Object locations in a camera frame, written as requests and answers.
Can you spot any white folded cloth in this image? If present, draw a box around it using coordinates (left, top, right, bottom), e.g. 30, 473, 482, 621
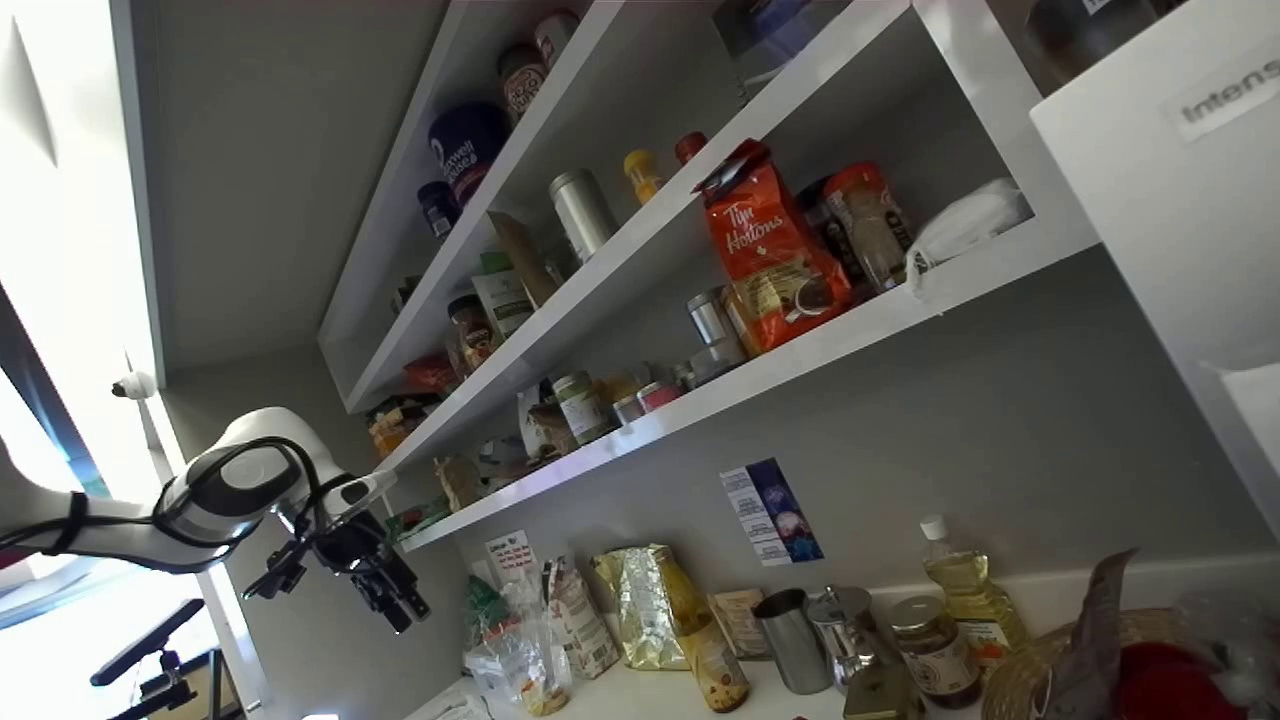
910, 174, 1031, 281

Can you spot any clear bag of snacks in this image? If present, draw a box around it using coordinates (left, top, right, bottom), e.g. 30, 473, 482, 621
466, 574, 572, 720

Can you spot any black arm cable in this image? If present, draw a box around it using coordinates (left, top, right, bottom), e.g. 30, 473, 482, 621
0, 430, 334, 552

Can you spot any silver tin can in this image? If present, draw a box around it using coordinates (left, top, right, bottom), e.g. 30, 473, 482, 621
688, 287, 748, 377

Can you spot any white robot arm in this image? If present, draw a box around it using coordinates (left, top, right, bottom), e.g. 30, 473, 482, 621
0, 408, 430, 633

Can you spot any orange snack packet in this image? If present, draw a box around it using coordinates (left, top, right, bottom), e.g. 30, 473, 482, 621
700, 140, 860, 357

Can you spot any white cabinet with label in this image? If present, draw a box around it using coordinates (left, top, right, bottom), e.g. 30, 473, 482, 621
1028, 0, 1280, 531

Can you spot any steel cup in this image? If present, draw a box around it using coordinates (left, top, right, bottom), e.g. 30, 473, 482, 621
751, 586, 832, 695

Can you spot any red round object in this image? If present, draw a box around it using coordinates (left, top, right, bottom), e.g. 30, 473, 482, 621
1114, 645, 1245, 720

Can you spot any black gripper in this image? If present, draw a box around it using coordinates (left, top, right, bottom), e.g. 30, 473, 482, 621
249, 510, 433, 633

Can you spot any blue round container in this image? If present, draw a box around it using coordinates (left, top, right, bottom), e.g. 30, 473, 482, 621
430, 98, 509, 202

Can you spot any green lid white jar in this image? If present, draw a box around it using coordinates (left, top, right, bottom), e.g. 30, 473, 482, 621
551, 373, 611, 442

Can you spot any cooking oil bottle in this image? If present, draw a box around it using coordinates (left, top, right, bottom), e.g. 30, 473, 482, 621
920, 514, 1028, 668

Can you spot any clear jar orange lid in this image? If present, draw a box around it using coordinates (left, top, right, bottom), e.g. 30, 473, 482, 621
824, 161, 911, 292

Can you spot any glass jar dark lid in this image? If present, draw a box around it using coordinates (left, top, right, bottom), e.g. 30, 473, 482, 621
889, 594, 986, 709

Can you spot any white wall shelf unit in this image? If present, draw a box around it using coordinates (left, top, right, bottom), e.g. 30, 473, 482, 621
319, 0, 1098, 531

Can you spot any gold foil bag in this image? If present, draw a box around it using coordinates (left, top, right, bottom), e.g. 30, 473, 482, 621
593, 544, 708, 670

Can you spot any blue white wall leaflet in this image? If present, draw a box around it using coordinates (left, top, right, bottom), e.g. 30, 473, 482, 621
719, 458, 824, 567

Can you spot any yellow spice bottle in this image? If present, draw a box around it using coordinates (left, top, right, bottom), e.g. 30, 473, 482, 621
624, 148, 664, 202

